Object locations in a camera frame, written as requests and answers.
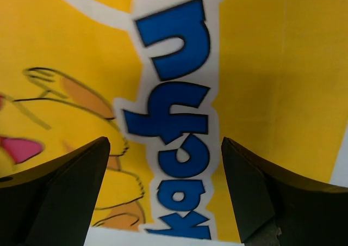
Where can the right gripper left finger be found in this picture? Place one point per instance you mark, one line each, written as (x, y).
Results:
(52, 203)

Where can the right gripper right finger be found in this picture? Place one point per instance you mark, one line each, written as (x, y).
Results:
(275, 206)

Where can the yellow printed cloth napkin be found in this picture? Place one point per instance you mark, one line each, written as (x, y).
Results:
(166, 81)

